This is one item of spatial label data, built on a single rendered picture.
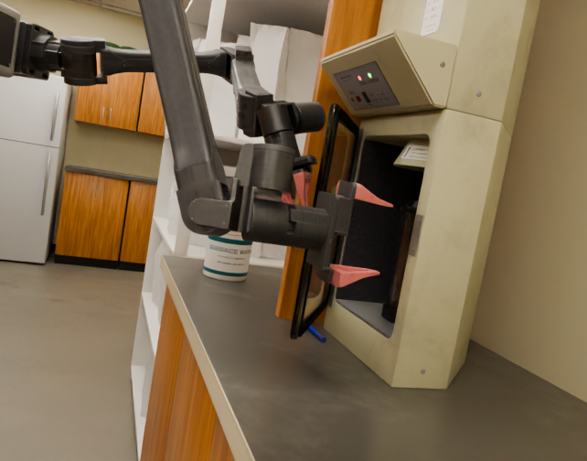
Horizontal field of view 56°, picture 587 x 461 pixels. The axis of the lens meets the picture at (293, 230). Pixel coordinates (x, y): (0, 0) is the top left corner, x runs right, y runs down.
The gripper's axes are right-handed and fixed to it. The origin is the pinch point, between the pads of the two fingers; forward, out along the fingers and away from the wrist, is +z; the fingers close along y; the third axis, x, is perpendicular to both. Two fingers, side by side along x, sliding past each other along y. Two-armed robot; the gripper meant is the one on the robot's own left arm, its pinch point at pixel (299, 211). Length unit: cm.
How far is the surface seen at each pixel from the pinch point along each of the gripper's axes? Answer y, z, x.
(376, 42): -21.1, -23.1, 5.8
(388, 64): -22.0, -19.4, 4.3
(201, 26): 66, -116, -177
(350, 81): -14.3, -22.1, -10.1
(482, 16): -38.1, -22.2, 3.4
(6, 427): 170, 51, -96
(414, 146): -22.7, -6.2, -6.9
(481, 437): -21.0, 38.9, 16.1
